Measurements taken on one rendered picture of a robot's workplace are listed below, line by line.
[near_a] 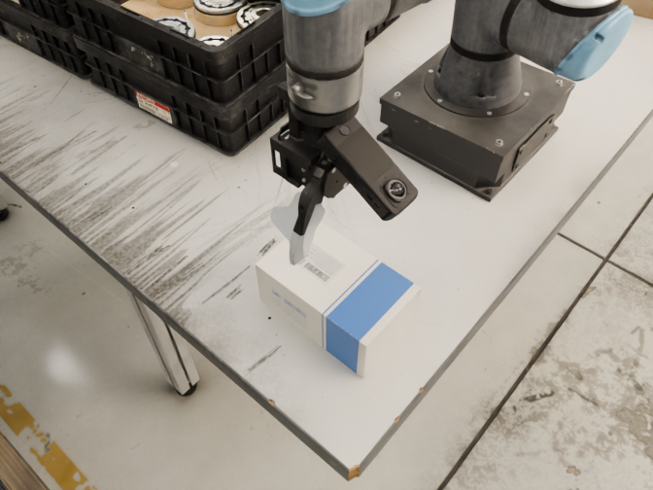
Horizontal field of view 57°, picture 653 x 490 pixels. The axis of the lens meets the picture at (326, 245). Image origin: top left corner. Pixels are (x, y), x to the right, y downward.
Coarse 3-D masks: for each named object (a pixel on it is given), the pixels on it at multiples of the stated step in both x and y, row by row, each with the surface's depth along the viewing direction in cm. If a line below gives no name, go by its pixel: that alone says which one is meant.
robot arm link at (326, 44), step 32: (288, 0) 51; (320, 0) 49; (352, 0) 50; (384, 0) 53; (288, 32) 53; (320, 32) 51; (352, 32) 52; (288, 64) 56; (320, 64) 54; (352, 64) 55
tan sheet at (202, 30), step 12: (132, 0) 120; (144, 0) 120; (144, 12) 118; (156, 12) 118; (168, 12) 118; (180, 12) 118; (192, 12) 118; (192, 24) 115; (204, 24) 115; (204, 36) 112; (228, 36) 112
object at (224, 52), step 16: (80, 0) 104; (96, 0) 101; (112, 16) 101; (128, 16) 99; (144, 16) 98; (272, 16) 99; (144, 32) 99; (160, 32) 96; (176, 32) 96; (240, 32) 95; (256, 32) 97; (176, 48) 96; (192, 48) 94; (208, 48) 93; (224, 48) 93; (240, 48) 96
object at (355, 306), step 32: (320, 224) 89; (288, 256) 85; (320, 256) 85; (352, 256) 85; (288, 288) 81; (320, 288) 81; (352, 288) 81; (384, 288) 81; (416, 288) 81; (288, 320) 88; (320, 320) 80; (352, 320) 78; (384, 320) 78; (352, 352) 80; (384, 352) 84
